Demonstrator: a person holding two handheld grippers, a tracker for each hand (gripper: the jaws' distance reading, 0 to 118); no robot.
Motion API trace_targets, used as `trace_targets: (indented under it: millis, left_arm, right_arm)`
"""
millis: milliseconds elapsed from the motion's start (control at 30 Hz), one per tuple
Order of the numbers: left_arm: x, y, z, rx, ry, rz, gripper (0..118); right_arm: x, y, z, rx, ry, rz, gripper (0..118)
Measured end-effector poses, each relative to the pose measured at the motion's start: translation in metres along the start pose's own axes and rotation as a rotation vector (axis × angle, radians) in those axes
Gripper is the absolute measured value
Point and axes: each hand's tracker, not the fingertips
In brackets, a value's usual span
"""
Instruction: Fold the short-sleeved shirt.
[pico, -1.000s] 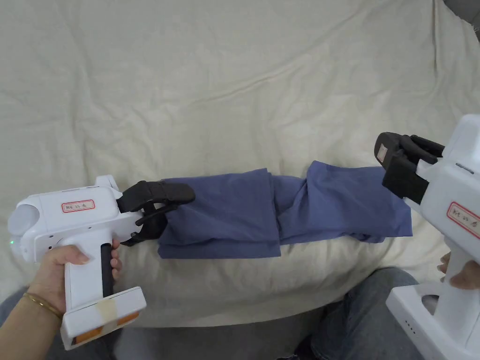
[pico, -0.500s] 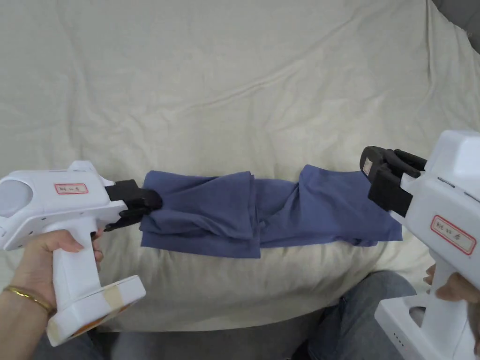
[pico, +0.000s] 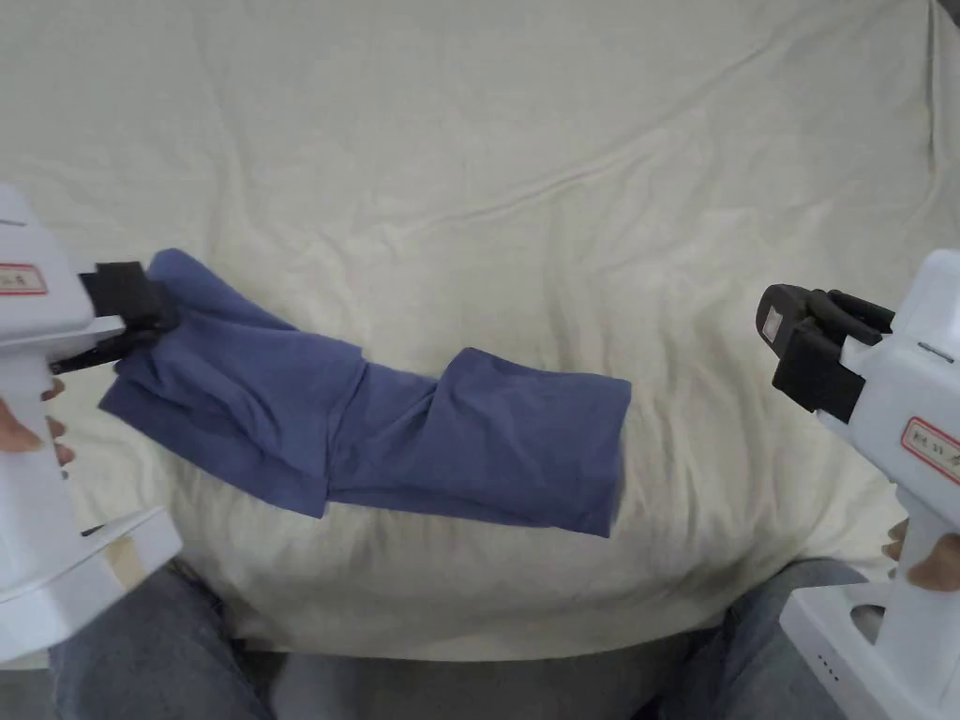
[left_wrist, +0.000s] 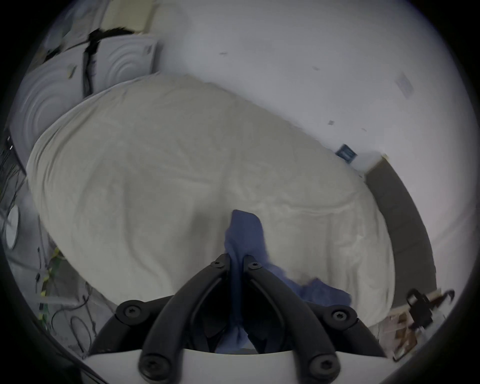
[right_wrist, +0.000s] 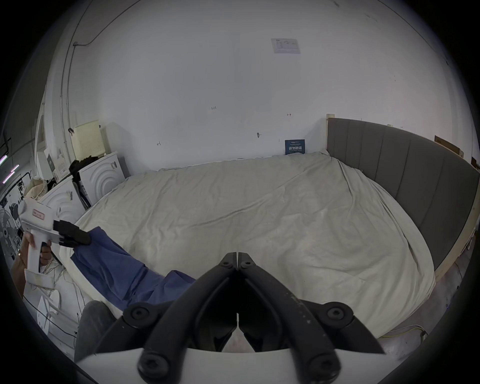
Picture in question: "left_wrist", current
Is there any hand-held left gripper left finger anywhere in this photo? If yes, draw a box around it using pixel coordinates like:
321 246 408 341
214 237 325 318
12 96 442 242
89 253 232 382

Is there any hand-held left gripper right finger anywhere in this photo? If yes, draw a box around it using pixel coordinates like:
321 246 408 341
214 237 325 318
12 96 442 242
242 255 388 382

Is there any dark blue garment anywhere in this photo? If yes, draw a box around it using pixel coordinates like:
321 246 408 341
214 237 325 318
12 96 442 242
215 209 353 355

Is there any black tripod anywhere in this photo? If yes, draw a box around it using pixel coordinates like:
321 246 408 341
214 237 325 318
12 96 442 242
406 288 456 331

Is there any dark grey padded headboard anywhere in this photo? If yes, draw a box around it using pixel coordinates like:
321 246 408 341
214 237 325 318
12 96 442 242
365 157 438 313

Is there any bed with beige sheet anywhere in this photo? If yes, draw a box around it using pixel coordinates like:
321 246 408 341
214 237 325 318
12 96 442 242
25 73 397 328

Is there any small blue box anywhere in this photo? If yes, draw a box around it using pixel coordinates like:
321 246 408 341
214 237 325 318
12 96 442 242
335 144 357 162

